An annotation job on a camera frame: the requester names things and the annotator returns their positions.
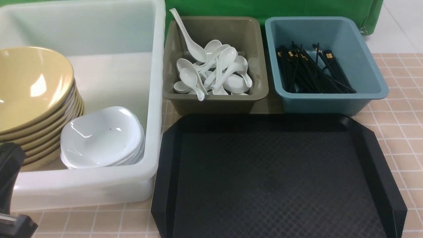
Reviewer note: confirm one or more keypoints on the stack of yellow bowls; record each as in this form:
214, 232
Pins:
40, 139

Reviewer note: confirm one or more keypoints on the pile of white spoons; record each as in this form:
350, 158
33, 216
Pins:
238, 83

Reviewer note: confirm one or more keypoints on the olive plastic spoon bin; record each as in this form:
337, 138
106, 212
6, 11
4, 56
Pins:
242, 33

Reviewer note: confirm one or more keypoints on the yellow noodle bowl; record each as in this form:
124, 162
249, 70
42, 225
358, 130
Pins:
34, 81

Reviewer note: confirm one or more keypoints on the pile of black chopsticks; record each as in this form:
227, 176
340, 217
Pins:
311, 72

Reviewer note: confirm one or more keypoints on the stack of white dishes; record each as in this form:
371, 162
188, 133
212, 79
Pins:
112, 136

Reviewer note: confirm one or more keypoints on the blue plastic chopstick bin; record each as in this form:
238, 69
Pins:
340, 35

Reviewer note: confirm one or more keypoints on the large white plastic tub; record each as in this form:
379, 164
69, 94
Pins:
116, 48

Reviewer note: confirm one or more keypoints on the white spoon leaning on bin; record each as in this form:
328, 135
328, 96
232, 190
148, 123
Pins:
196, 51

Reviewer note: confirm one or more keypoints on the green cloth backdrop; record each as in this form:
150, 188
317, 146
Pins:
364, 13

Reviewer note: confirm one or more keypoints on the black plastic serving tray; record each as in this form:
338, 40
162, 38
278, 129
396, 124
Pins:
274, 176

